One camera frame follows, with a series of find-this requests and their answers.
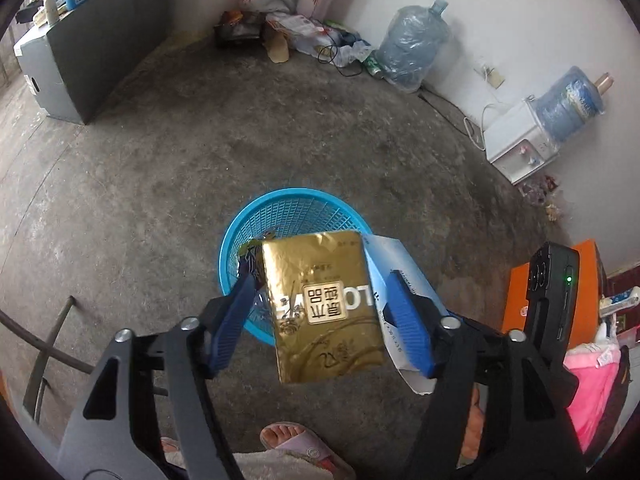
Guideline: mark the large blue water jug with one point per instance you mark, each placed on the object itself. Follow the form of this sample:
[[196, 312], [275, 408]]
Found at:
[[570, 105], [410, 45]]

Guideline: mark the wall power outlet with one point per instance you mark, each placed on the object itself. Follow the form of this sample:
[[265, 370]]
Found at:
[[492, 76]]

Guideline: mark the small white bottle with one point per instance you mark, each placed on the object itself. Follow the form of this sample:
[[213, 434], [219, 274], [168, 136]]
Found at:
[[50, 9]]

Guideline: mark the blue plastic mesh basket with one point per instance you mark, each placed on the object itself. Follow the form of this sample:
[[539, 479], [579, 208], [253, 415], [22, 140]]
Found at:
[[295, 210]]

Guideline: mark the person's right foot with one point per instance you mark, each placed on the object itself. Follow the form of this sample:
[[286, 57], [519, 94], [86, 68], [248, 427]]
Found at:
[[282, 437]]

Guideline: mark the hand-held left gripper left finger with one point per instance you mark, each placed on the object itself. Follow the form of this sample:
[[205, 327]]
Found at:
[[232, 320]]

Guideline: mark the green can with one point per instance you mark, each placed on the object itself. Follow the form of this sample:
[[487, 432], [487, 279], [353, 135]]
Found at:
[[373, 66]]

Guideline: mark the white blue paper packet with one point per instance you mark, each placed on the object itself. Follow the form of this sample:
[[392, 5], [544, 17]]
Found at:
[[387, 260]]

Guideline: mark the grey cabinet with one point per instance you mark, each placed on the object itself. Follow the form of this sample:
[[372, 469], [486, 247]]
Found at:
[[100, 45]]

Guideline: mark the white blue tube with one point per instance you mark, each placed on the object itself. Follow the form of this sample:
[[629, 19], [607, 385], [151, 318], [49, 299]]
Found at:
[[620, 301]]

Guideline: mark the person's left foot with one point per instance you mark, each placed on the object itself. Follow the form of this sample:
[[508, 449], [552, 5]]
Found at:
[[170, 444]]

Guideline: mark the dark box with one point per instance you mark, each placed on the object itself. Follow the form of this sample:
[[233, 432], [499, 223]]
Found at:
[[240, 35]]

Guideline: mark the pile of plastic bags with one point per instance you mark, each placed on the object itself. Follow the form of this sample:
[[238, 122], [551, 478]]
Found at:
[[310, 30]]

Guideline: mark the white water dispenser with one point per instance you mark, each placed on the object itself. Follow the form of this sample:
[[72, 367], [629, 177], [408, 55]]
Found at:
[[510, 140]]

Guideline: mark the brown litter pile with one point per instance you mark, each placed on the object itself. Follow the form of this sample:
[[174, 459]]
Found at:
[[542, 195]]

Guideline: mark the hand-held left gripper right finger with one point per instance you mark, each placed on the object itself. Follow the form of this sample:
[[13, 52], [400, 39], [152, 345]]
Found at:
[[410, 325]]

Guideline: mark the pink slipper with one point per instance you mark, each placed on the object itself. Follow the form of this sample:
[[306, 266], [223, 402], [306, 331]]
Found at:
[[320, 457]]

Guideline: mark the pink cloth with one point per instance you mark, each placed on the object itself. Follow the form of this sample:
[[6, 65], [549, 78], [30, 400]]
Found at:
[[590, 390]]

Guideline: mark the brown paper bag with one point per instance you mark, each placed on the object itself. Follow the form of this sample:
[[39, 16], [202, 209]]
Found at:
[[277, 47]]

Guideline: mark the person's foot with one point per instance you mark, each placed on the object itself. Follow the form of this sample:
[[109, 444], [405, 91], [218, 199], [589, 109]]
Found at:
[[282, 437], [170, 444]]

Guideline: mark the gold tissue pack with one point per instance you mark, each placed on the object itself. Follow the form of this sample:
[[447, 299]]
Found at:
[[320, 340]]

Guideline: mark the grey metal rod frame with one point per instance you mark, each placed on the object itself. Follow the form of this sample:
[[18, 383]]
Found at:
[[50, 340]]

